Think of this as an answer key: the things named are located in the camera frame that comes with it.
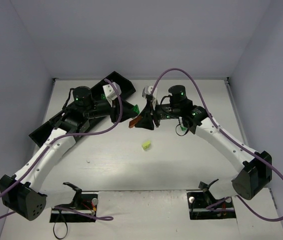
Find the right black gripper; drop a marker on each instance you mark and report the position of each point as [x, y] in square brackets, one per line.
[153, 114]

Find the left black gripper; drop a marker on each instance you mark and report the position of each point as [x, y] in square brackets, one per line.
[116, 111]

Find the brown purple lime lego stack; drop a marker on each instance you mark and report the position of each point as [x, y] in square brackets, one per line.
[133, 122]

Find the lime and green lego stack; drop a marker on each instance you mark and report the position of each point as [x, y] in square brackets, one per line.
[146, 145]

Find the green lego brick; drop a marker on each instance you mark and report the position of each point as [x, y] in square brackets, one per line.
[182, 128]

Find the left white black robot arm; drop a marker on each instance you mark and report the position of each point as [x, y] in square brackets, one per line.
[21, 191]

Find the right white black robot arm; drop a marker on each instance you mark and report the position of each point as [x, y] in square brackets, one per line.
[252, 167]

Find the black five-compartment sorting tray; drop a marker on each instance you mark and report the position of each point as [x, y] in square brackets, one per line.
[85, 107]

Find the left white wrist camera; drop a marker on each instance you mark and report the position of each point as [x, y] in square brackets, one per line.
[110, 93]

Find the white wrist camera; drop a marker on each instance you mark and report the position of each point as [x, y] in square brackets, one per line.
[110, 93]
[148, 90]

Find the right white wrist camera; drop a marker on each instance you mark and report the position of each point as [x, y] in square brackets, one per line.
[148, 90]

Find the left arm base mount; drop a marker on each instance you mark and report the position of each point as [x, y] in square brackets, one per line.
[83, 202]

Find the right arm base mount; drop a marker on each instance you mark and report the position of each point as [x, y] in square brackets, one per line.
[203, 206]

